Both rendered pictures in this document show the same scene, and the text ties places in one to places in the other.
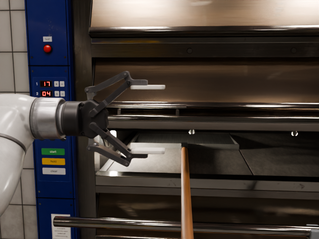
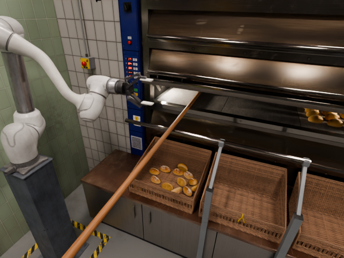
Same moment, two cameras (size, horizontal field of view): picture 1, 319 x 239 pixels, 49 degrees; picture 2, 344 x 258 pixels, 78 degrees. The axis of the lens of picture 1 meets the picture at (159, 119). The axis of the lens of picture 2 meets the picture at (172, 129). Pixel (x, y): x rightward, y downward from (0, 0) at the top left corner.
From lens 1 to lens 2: 0.60 m
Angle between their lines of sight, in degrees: 26
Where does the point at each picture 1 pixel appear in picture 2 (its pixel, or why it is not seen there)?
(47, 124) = (111, 90)
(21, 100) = (104, 79)
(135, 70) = (168, 56)
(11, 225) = (119, 116)
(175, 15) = (187, 29)
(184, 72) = (190, 59)
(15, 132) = (101, 91)
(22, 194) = (122, 105)
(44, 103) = (111, 81)
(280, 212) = (230, 130)
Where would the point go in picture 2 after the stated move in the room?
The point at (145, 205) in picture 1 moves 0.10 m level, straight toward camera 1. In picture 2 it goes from (170, 117) to (167, 122)
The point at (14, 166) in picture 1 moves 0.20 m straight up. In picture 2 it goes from (100, 104) to (94, 68)
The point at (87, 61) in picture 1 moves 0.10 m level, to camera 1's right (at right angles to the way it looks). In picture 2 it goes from (147, 49) to (158, 50)
